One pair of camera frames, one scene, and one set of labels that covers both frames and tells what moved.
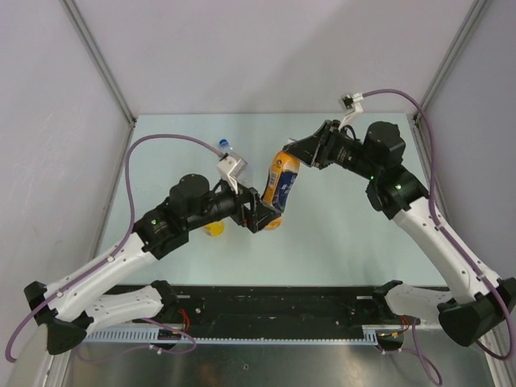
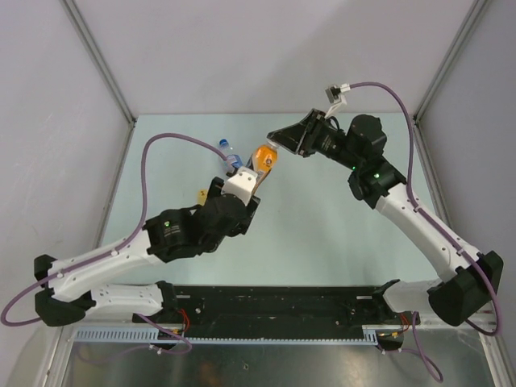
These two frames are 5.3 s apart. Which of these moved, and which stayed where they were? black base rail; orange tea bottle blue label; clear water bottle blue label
Moved: orange tea bottle blue label
Stayed: clear water bottle blue label; black base rail
